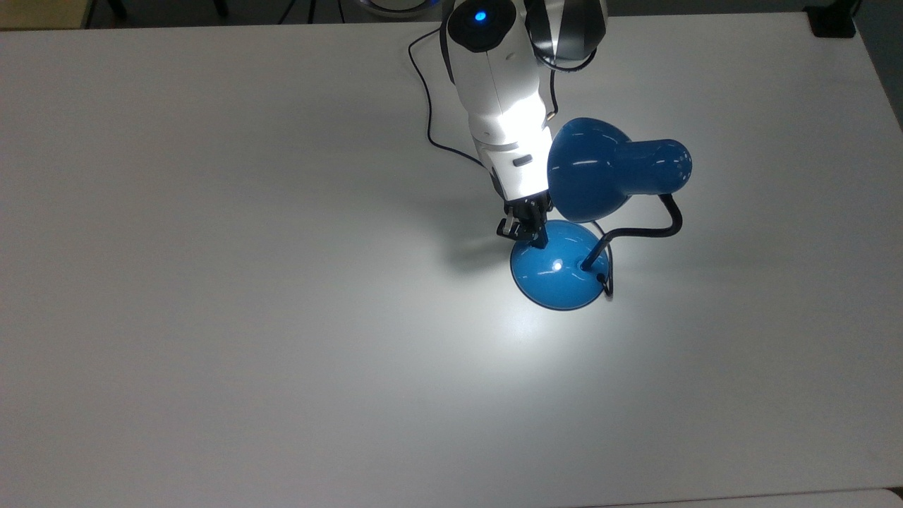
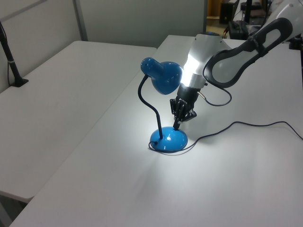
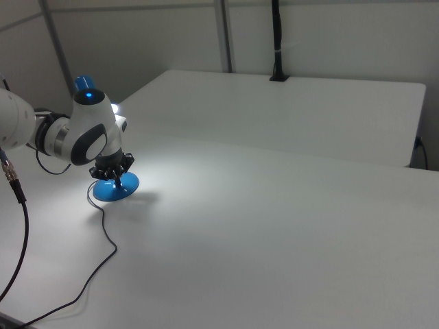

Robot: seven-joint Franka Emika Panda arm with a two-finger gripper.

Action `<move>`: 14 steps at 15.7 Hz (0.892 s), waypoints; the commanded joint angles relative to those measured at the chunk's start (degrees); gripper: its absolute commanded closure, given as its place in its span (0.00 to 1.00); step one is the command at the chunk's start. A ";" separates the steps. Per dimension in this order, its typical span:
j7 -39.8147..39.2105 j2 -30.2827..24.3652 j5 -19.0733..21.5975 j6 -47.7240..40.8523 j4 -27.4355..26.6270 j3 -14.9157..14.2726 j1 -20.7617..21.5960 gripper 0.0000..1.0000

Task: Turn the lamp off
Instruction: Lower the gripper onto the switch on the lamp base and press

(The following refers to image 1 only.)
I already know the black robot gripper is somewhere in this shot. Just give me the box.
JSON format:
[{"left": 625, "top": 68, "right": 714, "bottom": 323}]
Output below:
[{"left": 495, "top": 191, "right": 554, "bottom": 250}]

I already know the light wooden board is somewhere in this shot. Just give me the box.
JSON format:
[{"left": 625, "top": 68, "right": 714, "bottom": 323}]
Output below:
[{"left": 0, "top": 0, "right": 95, "bottom": 30}]

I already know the blue desk lamp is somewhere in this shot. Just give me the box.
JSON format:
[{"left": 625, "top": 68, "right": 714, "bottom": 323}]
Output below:
[{"left": 510, "top": 117, "right": 693, "bottom": 312}]

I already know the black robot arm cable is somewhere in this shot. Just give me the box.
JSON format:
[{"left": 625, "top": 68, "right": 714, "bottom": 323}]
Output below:
[{"left": 533, "top": 47, "right": 600, "bottom": 119}]

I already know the black table clamp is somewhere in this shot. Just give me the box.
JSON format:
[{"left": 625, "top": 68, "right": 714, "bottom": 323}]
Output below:
[{"left": 803, "top": 0, "right": 860, "bottom": 39}]

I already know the black lamp power cable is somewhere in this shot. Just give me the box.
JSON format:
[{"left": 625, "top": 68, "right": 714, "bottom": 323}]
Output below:
[{"left": 407, "top": 27, "right": 615, "bottom": 301}]

